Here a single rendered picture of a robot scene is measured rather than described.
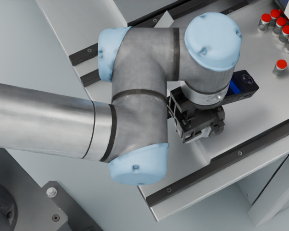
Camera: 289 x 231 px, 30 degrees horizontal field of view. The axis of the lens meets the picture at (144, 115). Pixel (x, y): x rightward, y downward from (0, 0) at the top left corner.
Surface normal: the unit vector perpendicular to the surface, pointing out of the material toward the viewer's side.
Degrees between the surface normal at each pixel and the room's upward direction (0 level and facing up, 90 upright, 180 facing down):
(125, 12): 0
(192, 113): 90
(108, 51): 23
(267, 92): 0
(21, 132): 52
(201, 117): 0
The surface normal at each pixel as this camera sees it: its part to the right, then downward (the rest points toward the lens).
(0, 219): 0.89, 0.18
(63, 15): 0.00, -0.40
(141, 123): 0.40, -0.43
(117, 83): -0.72, -0.28
